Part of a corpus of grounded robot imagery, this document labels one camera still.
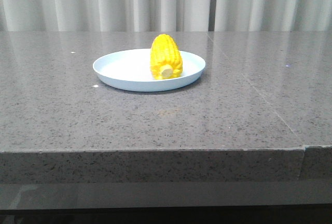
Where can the yellow toy corn cob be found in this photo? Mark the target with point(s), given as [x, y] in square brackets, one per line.
[165, 58]

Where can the light blue round plate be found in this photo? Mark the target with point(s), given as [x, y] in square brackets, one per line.
[130, 70]

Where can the white pleated curtain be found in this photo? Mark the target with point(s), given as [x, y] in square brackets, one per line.
[165, 15]

